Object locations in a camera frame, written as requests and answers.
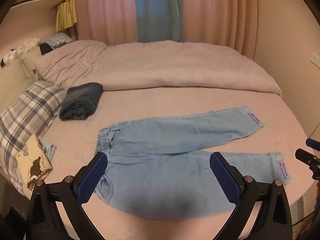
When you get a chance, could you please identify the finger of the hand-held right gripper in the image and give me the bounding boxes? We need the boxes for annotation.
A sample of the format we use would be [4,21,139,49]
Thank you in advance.
[306,138,320,152]
[295,149,320,180]

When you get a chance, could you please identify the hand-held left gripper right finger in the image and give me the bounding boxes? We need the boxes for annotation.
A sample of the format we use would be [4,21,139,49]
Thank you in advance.
[209,151,293,240]

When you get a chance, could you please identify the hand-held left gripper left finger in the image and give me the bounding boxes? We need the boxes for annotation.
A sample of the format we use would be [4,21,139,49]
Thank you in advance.
[26,151,108,240]

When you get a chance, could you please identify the light blue denim pants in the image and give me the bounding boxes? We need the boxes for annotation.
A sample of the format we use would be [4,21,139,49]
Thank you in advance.
[94,106,292,221]

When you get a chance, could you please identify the dark folded pants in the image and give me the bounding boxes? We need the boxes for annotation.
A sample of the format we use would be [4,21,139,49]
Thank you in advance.
[59,82,104,120]

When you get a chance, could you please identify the light blue folded cloth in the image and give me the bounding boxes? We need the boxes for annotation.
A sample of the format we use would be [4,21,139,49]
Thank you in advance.
[40,140,57,163]

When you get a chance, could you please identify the cream cartoon-printed cloth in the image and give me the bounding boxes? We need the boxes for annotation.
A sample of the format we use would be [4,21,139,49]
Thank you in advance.
[15,134,53,190]

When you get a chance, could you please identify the large plaid pillow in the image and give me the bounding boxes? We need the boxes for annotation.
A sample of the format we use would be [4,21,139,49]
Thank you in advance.
[0,81,68,180]

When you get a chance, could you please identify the bed with pink sheet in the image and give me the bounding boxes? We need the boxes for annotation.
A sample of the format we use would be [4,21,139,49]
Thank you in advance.
[0,39,314,240]

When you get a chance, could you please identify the cream pillow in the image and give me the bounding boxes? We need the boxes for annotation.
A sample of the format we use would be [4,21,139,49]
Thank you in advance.
[0,62,38,120]

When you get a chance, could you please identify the pink duvet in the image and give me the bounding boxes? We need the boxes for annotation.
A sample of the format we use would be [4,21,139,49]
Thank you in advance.
[35,39,282,97]

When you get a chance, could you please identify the small white pillow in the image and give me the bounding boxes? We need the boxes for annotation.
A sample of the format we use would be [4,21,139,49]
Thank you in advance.
[19,46,43,81]

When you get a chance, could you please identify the dark navy cloth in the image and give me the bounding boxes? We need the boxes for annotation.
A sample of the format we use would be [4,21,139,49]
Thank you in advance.
[39,42,52,55]

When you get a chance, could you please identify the small plaid pillow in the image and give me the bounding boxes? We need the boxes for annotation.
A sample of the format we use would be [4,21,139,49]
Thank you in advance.
[46,33,73,48]

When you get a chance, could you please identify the black and white plush toy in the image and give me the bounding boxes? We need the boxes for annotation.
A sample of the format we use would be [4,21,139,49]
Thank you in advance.
[0,55,12,68]

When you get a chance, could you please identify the pink curtain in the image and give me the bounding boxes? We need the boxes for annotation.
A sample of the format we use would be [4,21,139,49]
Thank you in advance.
[75,0,139,43]
[180,0,259,55]

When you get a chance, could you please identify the blue curtain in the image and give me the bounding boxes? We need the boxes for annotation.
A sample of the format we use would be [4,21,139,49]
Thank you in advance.
[134,0,184,43]

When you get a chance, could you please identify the white wall socket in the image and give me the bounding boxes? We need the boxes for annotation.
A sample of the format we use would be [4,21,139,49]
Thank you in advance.
[310,52,320,69]

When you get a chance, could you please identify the white wall shelf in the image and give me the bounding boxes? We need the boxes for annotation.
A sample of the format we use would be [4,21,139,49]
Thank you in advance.
[11,0,68,12]

